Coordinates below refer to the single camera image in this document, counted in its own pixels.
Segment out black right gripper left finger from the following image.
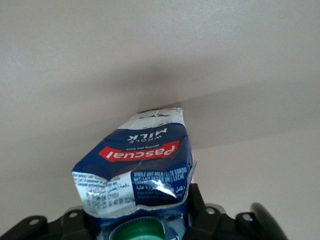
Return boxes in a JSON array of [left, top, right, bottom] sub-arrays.
[[0, 204, 91, 240]]

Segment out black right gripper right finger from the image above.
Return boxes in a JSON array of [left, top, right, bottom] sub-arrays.
[[185, 182, 258, 240]]

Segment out blue milk carton green cap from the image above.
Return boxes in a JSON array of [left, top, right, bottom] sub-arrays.
[[71, 106, 199, 240]]

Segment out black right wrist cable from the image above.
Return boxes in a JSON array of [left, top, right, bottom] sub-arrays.
[[250, 201, 290, 240]]

